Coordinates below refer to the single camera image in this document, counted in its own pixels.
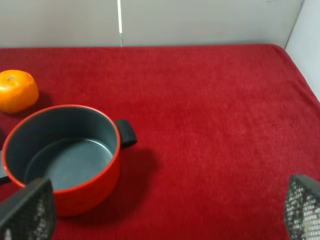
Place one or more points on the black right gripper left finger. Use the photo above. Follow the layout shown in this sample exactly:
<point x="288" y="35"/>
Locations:
<point x="30" y="213"/>

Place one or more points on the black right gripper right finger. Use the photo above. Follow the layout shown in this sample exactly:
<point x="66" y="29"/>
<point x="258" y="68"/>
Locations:
<point x="302" y="208"/>

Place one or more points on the red pot with black handles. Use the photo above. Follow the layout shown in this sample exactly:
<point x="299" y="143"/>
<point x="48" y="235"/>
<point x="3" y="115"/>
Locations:
<point x="77" y="147"/>

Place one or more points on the orange mandarin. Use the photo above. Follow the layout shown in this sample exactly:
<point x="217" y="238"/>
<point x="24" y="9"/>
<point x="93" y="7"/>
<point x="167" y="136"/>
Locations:
<point x="18" y="91"/>

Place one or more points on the red tablecloth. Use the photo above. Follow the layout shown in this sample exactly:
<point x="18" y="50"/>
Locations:
<point x="220" y="131"/>

